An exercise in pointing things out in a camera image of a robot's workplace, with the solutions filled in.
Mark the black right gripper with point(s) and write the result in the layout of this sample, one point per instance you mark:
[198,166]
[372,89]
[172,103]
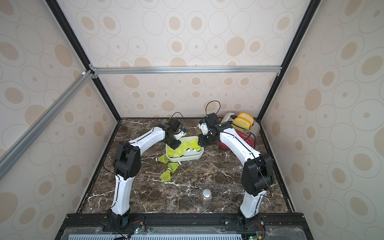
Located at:
[202,140]

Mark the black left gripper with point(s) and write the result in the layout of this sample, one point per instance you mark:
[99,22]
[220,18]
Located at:
[174,146]

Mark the green shuttlecock group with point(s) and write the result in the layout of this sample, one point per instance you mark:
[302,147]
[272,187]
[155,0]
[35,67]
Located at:
[172,153]
[166,176]
[173,166]
[162,159]

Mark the green shuttlecock top group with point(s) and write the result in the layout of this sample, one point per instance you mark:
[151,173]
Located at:
[162,159]

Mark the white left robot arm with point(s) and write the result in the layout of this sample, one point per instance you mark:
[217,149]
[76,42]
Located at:
[127,164]

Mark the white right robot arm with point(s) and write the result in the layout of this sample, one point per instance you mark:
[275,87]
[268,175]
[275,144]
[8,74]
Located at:
[257,174]

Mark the white storage box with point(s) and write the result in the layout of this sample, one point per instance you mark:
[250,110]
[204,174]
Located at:
[190,155]

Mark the front yellow toast slice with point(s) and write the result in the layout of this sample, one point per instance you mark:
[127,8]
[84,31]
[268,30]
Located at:
[242,123]

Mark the yellow toast slice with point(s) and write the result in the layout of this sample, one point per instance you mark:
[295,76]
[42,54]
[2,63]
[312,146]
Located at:
[242,123]
[247,117]

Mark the back yellow toast slice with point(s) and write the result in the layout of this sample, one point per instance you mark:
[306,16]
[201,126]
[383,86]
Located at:
[247,117]

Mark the metal lidded shaker jar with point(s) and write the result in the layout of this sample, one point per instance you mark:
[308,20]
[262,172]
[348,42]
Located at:
[206,197]

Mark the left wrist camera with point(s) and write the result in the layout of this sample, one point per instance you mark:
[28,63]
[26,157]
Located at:
[180,134]

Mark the silver horizontal aluminium rail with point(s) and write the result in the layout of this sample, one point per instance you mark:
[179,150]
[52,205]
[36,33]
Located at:
[185,70]

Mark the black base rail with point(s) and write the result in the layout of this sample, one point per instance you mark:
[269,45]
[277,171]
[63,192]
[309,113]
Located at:
[286,226]

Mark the silver left aluminium rail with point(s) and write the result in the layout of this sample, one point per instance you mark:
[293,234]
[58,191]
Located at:
[13,154]

